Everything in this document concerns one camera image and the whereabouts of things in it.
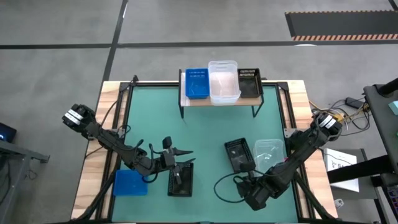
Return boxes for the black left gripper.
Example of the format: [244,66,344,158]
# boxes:
[160,147,197,170]

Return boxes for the black slotted plastic basket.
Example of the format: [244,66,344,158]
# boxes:
[223,138,256,174]
[237,68,264,99]
[167,161,194,197]

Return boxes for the clear plastic bin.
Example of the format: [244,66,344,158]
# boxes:
[252,138,285,172]
[207,60,242,106]

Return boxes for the blue lid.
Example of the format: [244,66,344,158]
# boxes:
[113,169,149,197]

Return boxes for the blue slotted plastic basket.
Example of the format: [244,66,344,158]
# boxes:
[185,68,210,100]

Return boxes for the teal table mat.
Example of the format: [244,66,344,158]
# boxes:
[111,85,300,223]

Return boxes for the white cardboard box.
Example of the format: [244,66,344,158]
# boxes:
[323,148,361,193]

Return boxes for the black power adapter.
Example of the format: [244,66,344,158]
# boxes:
[345,96,362,109]

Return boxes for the black equipment cart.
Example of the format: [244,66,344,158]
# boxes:
[326,77,398,224]

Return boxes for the grey metal stand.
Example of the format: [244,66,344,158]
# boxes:
[0,139,50,224]

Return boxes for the black mat orange hazard stripes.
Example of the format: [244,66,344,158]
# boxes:
[285,10,398,42]

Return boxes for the dark tablet screen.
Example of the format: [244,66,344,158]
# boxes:
[0,122,17,143]

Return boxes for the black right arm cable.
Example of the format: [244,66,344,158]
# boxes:
[213,172,249,204]

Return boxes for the wooden shelf black metal frame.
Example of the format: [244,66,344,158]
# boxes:
[178,68,266,119]

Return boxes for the black metal table frame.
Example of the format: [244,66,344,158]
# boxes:
[70,80,340,224]

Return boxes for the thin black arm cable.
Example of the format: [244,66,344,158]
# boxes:
[99,74,139,127]

